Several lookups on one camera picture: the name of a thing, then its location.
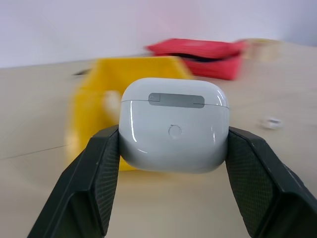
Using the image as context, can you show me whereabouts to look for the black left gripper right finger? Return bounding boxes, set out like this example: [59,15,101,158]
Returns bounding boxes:
[224,125,317,238]

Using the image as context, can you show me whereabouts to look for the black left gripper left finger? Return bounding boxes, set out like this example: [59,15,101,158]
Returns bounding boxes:
[26,124,121,238]

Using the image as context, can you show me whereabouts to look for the white earbud red tray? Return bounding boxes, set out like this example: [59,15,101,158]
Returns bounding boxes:
[259,117,283,130]

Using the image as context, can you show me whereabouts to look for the white earbud cases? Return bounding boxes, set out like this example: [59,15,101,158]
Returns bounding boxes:
[118,77,230,174]

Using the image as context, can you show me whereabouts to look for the yellow plastic bin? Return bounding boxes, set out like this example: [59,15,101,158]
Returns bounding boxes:
[63,56,194,172]

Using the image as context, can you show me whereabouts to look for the pink fabric zip pouch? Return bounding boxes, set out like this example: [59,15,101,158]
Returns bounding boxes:
[143,37,245,81]

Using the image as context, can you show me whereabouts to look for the clear adhesive tape roll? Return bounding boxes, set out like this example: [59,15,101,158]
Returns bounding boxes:
[237,37,283,61]

